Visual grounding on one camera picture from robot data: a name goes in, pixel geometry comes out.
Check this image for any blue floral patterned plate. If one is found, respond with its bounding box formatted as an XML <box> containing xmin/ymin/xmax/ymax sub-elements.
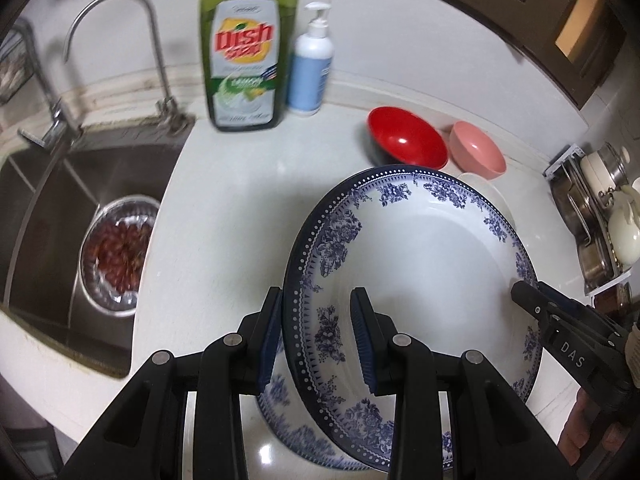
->
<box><xmin>256</xmin><ymin>375</ymin><xmax>376</xmax><ymax>473</ymax></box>
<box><xmin>281</xmin><ymin>164</ymin><xmax>544</xmax><ymax>476</ymax></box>

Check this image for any large steel kitchen faucet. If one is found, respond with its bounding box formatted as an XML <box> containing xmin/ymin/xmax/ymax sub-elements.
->
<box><xmin>10</xmin><ymin>20</ymin><xmax>83</xmax><ymax>148</ymax></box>

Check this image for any white blue pump bottle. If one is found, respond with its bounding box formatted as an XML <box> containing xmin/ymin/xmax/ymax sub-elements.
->
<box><xmin>286</xmin><ymin>1</ymin><xmax>335</xmax><ymax>117</ymax></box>

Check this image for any stainless steel pot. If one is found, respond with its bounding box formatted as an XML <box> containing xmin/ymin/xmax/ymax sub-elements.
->
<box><xmin>550</xmin><ymin>165</ymin><xmax>601</xmax><ymax>241</ymax></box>
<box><xmin>577</xmin><ymin>240</ymin><xmax>616</xmax><ymax>281</ymax></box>

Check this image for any metal pot rack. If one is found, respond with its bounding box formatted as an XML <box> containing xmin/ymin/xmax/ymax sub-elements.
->
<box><xmin>545</xmin><ymin>144</ymin><xmax>640</xmax><ymax>306</ymax></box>

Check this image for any large cream ceramic pot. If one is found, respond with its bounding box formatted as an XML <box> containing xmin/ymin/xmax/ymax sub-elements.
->
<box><xmin>607</xmin><ymin>177</ymin><xmax>640</xmax><ymax>266</ymax></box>

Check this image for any stainless steel sink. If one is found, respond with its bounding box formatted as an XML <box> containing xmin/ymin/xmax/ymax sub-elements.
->
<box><xmin>0</xmin><ymin>125</ymin><xmax>196</xmax><ymax>378</ymax></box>

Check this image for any white plate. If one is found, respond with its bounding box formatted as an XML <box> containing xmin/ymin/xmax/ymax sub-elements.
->
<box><xmin>457</xmin><ymin>172</ymin><xmax>516</xmax><ymax>231</ymax></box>

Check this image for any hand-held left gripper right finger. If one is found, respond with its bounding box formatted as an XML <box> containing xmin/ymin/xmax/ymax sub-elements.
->
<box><xmin>350</xmin><ymin>287</ymin><xmax>556</xmax><ymax>480</ymax></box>

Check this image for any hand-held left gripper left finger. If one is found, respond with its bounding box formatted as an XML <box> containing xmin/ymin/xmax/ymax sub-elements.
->
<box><xmin>59</xmin><ymin>286</ymin><xmax>285</xmax><ymax>480</ymax></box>

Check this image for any thin gooseneck faucet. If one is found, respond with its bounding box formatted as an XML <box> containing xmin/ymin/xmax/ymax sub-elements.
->
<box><xmin>65</xmin><ymin>0</ymin><xmax>193</xmax><ymax>133</ymax></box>

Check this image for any brown wooden window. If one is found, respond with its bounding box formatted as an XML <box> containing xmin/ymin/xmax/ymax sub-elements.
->
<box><xmin>340</xmin><ymin>0</ymin><xmax>628</xmax><ymax>111</ymax></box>

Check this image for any person's right hand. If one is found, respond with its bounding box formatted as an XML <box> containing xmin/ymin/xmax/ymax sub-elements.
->
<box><xmin>557</xmin><ymin>390</ymin><xmax>636</xmax><ymax>471</ymax></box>

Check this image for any green dish soap bottle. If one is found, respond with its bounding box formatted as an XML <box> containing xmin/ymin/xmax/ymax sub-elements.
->
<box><xmin>199</xmin><ymin>0</ymin><xmax>300</xmax><ymax>133</ymax></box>

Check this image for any small cream pot with lid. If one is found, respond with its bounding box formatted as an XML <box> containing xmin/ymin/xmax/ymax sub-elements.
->
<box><xmin>580</xmin><ymin>142</ymin><xmax>631</xmax><ymax>191</ymax></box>

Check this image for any metal bowl of red fruit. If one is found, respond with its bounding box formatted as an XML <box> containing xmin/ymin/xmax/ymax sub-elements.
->
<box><xmin>79</xmin><ymin>195</ymin><xmax>163</xmax><ymax>316</ymax></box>

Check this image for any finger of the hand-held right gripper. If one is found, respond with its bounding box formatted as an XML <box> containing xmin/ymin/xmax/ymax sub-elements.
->
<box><xmin>537</xmin><ymin>282</ymin><xmax>631</xmax><ymax>341</ymax></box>
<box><xmin>511</xmin><ymin>281</ymin><xmax>566</xmax><ymax>328</ymax></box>

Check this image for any pink bowl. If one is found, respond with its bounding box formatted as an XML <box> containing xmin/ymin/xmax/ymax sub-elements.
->
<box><xmin>448</xmin><ymin>121</ymin><xmax>507</xmax><ymax>180</ymax></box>

